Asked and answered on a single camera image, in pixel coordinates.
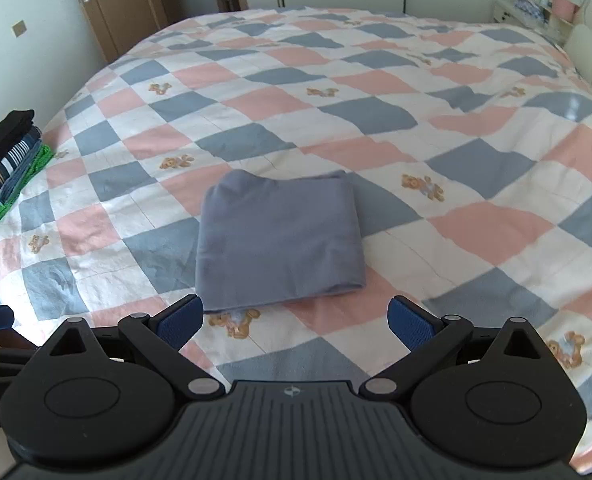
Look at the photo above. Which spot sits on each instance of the white padded headboard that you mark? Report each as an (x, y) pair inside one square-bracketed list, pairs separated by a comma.
[(590, 55)]

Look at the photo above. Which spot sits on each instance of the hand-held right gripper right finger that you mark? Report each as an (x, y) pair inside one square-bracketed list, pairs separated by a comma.
[(413, 325)]

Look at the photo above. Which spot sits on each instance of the wooden door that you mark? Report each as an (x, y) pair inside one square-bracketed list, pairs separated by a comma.
[(126, 10)]

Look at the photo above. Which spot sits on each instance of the grey purple garment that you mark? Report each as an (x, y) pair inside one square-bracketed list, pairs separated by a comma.
[(276, 240)]

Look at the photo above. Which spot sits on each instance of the folded blue garment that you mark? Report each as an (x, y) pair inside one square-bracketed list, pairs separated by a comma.
[(23, 172)]

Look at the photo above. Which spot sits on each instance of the checked teddy bear quilt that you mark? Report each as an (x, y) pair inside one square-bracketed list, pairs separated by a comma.
[(375, 110)]

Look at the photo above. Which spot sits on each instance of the folded black garment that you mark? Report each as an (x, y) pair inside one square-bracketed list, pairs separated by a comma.
[(1, 140)]

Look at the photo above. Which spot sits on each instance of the white dressing table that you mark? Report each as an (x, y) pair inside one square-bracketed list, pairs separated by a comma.
[(505, 12)]

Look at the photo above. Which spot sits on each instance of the blue patterned cloth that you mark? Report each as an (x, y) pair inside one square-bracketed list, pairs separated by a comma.
[(529, 10)]

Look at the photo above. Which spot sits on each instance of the folded navy striped garment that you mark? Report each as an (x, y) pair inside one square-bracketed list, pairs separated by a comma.
[(13, 157)]

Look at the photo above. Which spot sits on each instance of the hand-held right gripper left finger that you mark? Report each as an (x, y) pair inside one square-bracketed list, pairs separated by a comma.
[(178, 322)]

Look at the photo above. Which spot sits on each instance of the brown square wall plate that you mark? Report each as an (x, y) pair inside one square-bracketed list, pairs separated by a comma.
[(20, 28)]

